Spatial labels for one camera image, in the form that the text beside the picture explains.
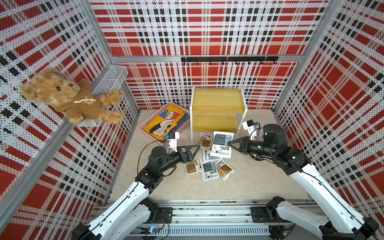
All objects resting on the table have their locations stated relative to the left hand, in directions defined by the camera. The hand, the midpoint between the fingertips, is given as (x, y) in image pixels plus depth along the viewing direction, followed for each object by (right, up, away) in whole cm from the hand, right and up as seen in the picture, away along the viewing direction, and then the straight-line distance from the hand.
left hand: (197, 147), depth 71 cm
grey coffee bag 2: (+7, -17, +17) cm, 25 cm away
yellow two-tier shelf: (+10, +18, +4) cm, 21 cm away
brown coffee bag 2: (+15, -16, +16) cm, 27 cm away
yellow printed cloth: (-25, +10, +31) cm, 42 cm away
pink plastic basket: (-11, +12, +33) cm, 36 cm away
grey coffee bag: (+10, 0, -6) cm, 12 cm away
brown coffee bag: (-2, -14, +17) cm, 23 cm away
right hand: (+15, +2, -7) cm, 16 cm away
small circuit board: (-21, -39, -2) cm, 45 cm away
